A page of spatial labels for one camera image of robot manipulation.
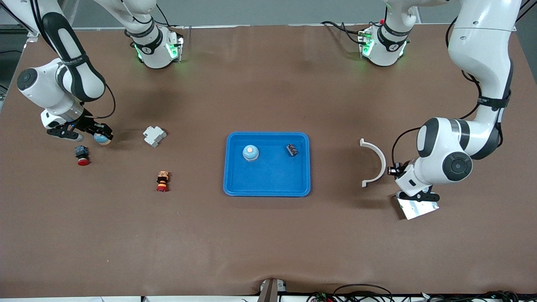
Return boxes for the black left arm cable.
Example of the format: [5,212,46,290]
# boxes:
[391,69,482,168]

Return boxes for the black right base cable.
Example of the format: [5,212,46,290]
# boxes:
[156,3,185,30]

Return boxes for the tangle of black cables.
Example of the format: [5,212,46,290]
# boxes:
[305,284,537,302]

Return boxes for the black left base cables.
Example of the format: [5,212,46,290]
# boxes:
[321,20,366,46]

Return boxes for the brown table cover mat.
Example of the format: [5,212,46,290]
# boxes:
[0,23,537,299]

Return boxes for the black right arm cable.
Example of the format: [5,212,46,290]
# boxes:
[84,83,117,120]

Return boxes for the red mushroom button black base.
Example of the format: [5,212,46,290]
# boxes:
[74,145,91,166]

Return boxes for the aluminium frame profile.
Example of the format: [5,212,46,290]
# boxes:
[0,17,41,38]

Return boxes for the white plastic terminal block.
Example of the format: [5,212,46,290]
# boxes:
[143,125,167,148]

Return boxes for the white curved plastic bracket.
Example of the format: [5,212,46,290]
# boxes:
[360,138,387,187]

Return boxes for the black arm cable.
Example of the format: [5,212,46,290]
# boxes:
[84,83,117,120]
[391,69,482,168]

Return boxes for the silver metal plate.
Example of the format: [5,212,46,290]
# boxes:
[391,196,440,220]

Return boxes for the blue plastic tray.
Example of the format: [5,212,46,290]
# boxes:
[223,132,311,197]

